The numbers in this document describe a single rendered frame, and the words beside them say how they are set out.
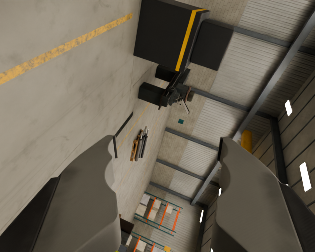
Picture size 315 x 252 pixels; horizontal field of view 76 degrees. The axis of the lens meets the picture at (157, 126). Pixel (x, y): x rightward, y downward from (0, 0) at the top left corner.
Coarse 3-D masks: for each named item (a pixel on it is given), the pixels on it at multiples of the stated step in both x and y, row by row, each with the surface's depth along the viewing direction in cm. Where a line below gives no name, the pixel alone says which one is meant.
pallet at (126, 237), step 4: (120, 216) 1134; (120, 220) 1126; (124, 220) 1136; (120, 224) 1112; (124, 224) 1113; (128, 224) 1118; (132, 224) 1126; (124, 228) 1106; (128, 228) 1105; (132, 228) 1107; (124, 232) 1087; (128, 232) 1103; (124, 236) 1066; (128, 236) 1070; (124, 240) 1056; (124, 244) 1059
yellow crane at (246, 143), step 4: (244, 132) 1543; (248, 132) 1552; (244, 136) 1509; (248, 136) 1517; (244, 140) 1476; (248, 140) 1484; (244, 144) 1445; (248, 144) 1453; (244, 148) 1415; (248, 148) 1422; (164, 248) 887; (168, 248) 889
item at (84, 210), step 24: (96, 144) 12; (72, 168) 10; (96, 168) 10; (72, 192) 8; (96, 192) 8; (48, 216) 7; (72, 216) 7; (96, 216) 7; (48, 240) 7; (72, 240) 6; (96, 240) 7; (120, 240) 8
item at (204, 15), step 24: (144, 0) 404; (168, 0) 473; (144, 24) 427; (168, 24) 412; (192, 24) 398; (216, 24) 428; (144, 48) 452; (168, 48) 436; (192, 48) 442; (216, 48) 443
